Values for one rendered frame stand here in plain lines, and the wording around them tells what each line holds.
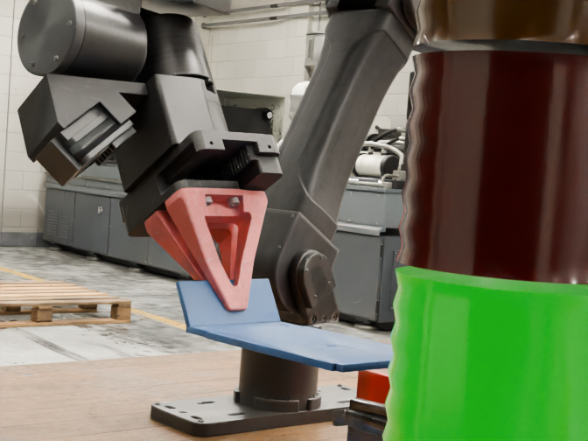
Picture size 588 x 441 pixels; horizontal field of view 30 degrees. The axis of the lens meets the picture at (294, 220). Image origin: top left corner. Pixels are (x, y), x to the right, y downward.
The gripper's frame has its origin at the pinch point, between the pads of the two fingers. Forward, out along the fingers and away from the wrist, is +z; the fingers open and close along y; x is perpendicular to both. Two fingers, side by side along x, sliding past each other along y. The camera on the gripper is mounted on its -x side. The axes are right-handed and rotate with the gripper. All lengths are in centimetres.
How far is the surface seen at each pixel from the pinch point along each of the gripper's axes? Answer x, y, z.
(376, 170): 509, -436, -264
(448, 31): -29, 43, 12
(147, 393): 8.7, -25.0, -1.8
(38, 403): -1.4, -24.8, -1.9
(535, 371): -28, 41, 18
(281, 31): 702, -669, -566
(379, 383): 12.2, -2.0, 5.9
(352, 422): -5.4, 13.0, 11.6
